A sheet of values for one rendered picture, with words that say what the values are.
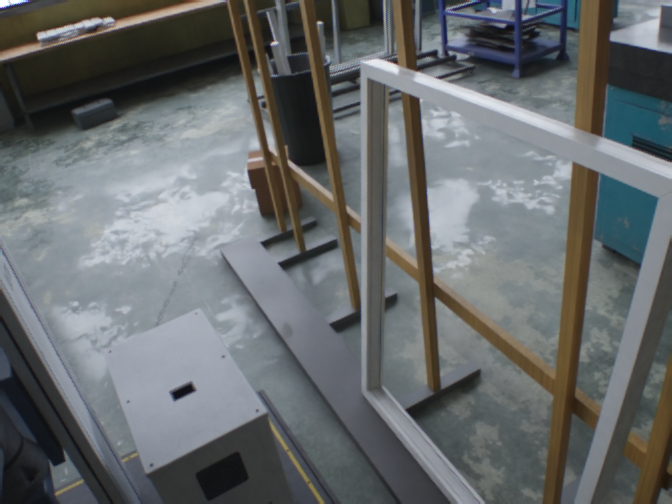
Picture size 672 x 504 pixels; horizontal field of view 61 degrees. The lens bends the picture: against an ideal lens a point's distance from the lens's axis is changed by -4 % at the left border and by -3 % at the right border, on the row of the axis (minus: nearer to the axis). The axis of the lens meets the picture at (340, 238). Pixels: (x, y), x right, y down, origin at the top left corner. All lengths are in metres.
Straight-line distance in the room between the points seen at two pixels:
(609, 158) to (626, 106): 1.88
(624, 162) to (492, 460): 1.54
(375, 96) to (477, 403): 1.39
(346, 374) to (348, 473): 0.49
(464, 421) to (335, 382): 0.60
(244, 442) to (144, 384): 0.36
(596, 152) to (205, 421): 1.15
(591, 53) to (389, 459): 1.69
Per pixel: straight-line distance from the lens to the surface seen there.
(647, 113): 3.05
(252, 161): 4.18
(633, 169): 1.21
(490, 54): 6.58
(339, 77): 6.43
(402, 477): 2.38
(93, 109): 7.20
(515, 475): 2.45
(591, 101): 1.33
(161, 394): 1.76
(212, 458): 1.64
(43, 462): 1.51
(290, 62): 5.02
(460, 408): 2.64
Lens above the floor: 2.00
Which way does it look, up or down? 32 degrees down
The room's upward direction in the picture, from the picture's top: 10 degrees counter-clockwise
